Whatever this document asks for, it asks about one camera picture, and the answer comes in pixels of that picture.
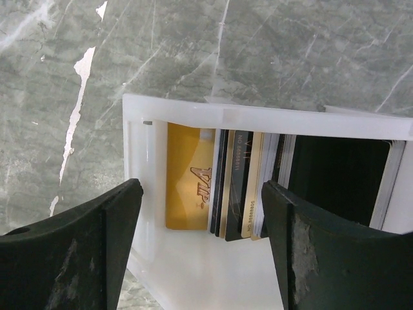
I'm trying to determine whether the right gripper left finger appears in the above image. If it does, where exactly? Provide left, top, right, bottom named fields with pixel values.
left=1, top=178, right=143, bottom=309

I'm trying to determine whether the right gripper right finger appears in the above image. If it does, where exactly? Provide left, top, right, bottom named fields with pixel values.
left=261, top=181, right=412, bottom=309

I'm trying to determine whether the white card tray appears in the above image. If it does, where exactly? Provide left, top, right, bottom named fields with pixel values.
left=123, top=94, right=412, bottom=309

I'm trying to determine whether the white card stack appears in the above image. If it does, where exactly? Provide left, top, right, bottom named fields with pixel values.
left=259, top=134, right=406, bottom=229

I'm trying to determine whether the black VIP credit card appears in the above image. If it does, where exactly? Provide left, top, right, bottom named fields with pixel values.
left=209, top=129, right=264, bottom=242

